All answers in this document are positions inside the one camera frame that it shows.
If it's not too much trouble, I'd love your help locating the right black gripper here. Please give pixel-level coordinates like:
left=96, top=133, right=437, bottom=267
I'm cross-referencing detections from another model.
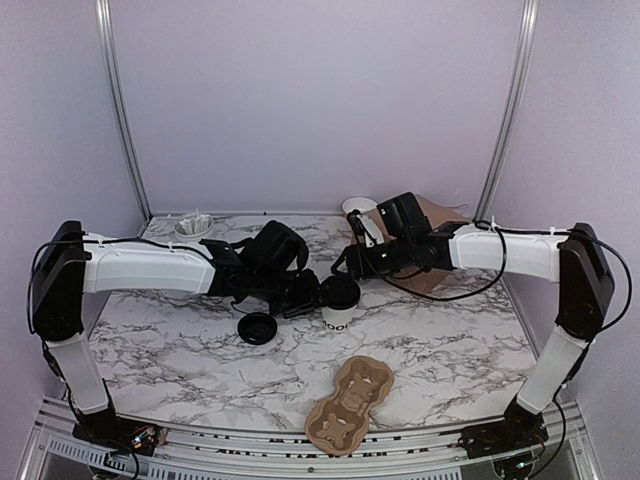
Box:
left=331, top=234, right=414, bottom=281

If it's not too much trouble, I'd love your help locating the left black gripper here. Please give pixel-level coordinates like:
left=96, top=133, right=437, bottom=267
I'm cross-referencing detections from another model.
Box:
left=252, top=266, right=330, bottom=319

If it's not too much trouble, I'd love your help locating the black plastic cup lid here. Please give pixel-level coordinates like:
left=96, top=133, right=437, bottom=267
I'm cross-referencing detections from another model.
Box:
left=237, top=312, right=278, bottom=346

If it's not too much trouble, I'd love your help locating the single white paper cup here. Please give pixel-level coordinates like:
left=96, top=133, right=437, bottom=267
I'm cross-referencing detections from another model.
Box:
left=321, top=306, right=356, bottom=331

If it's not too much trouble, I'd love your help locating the brown paper bag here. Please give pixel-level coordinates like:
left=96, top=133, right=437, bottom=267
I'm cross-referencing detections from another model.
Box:
left=343, top=192, right=469, bottom=294

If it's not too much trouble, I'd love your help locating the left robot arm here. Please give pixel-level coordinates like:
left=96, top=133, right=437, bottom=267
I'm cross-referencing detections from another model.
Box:
left=27, top=220, right=320, bottom=456

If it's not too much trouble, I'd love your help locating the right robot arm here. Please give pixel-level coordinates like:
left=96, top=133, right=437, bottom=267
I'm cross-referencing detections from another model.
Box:
left=331, top=217, right=622, bottom=458

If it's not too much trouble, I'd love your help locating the orange bowl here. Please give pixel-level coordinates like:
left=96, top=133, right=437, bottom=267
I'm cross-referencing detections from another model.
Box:
left=342, top=197, right=377, bottom=214

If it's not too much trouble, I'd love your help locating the white canister with stirrers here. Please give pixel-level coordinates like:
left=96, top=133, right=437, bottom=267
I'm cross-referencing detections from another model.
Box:
left=173, top=210, right=214, bottom=242

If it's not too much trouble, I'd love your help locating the brown cardboard cup carrier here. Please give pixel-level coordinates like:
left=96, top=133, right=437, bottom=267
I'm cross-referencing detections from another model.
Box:
left=304, top=356, right=394, bottom=456

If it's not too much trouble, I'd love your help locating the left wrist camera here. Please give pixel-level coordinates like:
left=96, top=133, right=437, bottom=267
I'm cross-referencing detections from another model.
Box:
left=240, top=220, right=309, bottom=272

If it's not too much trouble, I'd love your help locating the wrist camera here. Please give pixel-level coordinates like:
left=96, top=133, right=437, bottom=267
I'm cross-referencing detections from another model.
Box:
left=240, top=220, right=309, bottom=272
left=346, top=192, right=433, bottom=248

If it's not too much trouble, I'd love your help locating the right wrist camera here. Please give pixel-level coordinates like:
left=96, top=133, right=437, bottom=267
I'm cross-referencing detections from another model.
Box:
left=346, top=192, right=433, bottom=248

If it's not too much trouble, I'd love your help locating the aluminium front rail base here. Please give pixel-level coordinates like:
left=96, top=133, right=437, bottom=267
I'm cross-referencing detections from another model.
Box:
left=17, top=398, right=604, bottom=479

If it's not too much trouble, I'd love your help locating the right aluminium frame post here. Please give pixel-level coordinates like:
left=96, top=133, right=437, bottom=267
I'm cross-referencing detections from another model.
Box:
left=474, top=0, right=540, bottom=220

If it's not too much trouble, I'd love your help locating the aluminium frame post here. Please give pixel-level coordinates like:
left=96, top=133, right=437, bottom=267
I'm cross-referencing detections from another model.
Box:
left=95, top=0, right=152, bottom=223
left=474, top=0, right=540, bottom=220

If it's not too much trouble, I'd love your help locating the left aluminium frame post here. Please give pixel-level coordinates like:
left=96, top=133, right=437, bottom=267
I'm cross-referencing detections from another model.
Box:
left=95, top=0, right=152, bottom=223

